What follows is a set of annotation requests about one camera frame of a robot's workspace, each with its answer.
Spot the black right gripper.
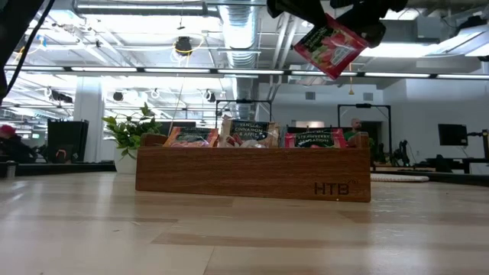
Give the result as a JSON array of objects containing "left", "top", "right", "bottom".
[{"left": 266, "top": 0, "right": 409, "bottom": 49}]

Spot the beige tea bag packet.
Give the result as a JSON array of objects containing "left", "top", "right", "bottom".
[{"left": 218, "top": 116, "right": 282, "bottom": 149}]

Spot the wooden three-compartment tea box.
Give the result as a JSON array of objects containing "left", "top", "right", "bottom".
[{"left": 134, "top": 131, "right": 372, "bottom": 203}]

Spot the person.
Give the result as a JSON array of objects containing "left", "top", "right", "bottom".
[
  {"left": 0, "top": 124, "right": 38, "bottom": 165},
  {"left": 342, "top": 118, "right": 364, "bottom": 142}
]

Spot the black hanging spot lamp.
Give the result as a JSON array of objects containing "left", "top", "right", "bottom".
[{"left": 174, "top": 35, "right": 194, "bottom": 57}]

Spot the round woven beige trivet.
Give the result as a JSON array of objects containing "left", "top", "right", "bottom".
[{"left": 370, "top": 173, "right": 431, "bottom": 183}]

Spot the black background table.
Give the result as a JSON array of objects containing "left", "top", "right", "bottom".
[{"left": 424, "top": 155, "right": 489, "bottom": 176}]

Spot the green potted artificial plant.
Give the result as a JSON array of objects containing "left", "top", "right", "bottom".
[{"left": 101, "top": 102, "right": 164, "bottom": 175}]

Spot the white pillar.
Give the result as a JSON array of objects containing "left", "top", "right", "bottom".
[{"left": 73, "top": 78, "right": 105, "bottom": 164}]

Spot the black cabinet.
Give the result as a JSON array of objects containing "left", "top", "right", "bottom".
[{"left": 47, "top": 119, "right": 90, "bottom": 164}]

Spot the silver ceiling duct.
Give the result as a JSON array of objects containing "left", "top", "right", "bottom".
[{"left": 217, "top": 0, "right": 264, "bottom": 123}]

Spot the black background rig frame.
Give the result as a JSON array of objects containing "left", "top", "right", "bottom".
[
  {"left": 337, "top": 102, "right": 393, "bottom": 169},
  {"left": 215, "top": 98, "right": 274, "bottom": 133}
]

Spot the black wall monitor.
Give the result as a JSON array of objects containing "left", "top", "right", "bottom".
[{"left": 437, "top": 122, "right": 469, "bottom": 147}]

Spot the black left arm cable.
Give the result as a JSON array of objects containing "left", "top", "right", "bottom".
[{"left": 4, "top": 0, "right": 57, "bottom": 97}]

